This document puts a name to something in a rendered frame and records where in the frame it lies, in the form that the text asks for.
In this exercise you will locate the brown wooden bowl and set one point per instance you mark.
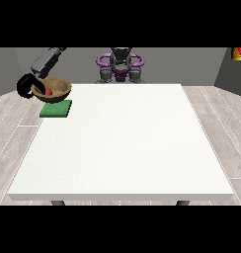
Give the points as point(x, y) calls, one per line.
point(58, 87)

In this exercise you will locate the small red ball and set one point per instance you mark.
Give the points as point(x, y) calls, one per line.
point(48, 92)

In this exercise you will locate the yellow cup red melon print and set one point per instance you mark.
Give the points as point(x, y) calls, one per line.
point(239, 53)

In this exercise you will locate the green square pad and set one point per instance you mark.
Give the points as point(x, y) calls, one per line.
point(56, 109)

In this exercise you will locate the grey robot trunk purple rings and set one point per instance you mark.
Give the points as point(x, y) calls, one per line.
point(120, 67)

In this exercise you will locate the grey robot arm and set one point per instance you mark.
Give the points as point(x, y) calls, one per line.
point(46, 62)

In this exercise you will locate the dark table leg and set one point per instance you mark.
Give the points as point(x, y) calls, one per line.
point(58, 203)
point(183, 203)

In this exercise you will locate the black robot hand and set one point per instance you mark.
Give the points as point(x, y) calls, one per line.
point(24, 85)

